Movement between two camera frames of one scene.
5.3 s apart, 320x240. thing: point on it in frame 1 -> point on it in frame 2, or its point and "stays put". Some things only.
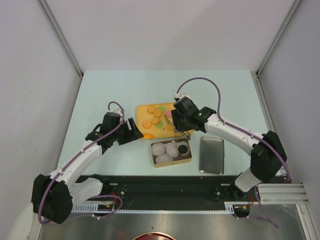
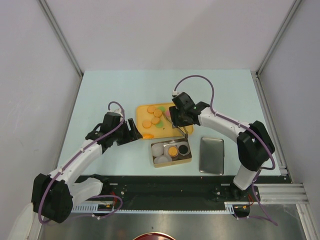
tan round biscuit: [170, 127] -> [172, 151]
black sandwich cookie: [182, 149] stays put
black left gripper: [130, 136] stays put
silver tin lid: [211, 155] stays put
